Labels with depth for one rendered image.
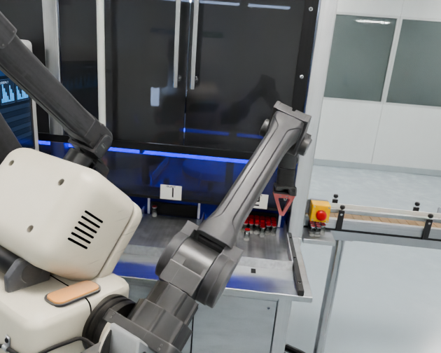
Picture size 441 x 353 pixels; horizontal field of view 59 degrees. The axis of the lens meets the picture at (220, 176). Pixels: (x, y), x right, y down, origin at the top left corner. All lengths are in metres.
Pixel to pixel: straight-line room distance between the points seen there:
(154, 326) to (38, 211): 0.22
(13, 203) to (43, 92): 0.26
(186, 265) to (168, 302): 0.06
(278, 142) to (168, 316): 0.37
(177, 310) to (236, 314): 1.24
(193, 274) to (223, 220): 0.11
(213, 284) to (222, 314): 1.21
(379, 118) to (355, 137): 0.44
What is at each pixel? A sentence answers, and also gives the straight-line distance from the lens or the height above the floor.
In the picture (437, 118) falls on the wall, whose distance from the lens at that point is 6.69.
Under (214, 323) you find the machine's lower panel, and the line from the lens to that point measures 1.81.
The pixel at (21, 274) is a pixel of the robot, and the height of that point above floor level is 1.26.
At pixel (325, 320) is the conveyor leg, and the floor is 0.41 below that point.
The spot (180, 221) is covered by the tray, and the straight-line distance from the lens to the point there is 1.62.
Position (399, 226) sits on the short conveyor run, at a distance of 1.78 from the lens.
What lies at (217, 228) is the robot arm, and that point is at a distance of 0.61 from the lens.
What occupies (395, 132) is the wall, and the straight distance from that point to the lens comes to 6.50.
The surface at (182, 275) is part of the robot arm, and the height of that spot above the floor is 1.25.
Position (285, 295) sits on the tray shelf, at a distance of 1.24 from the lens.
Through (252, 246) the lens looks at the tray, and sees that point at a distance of 1.47.
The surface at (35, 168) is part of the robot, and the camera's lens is 0.63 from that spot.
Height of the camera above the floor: 1.55
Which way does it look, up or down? 18 degrees down
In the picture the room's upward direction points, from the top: 5 degrees clockwise
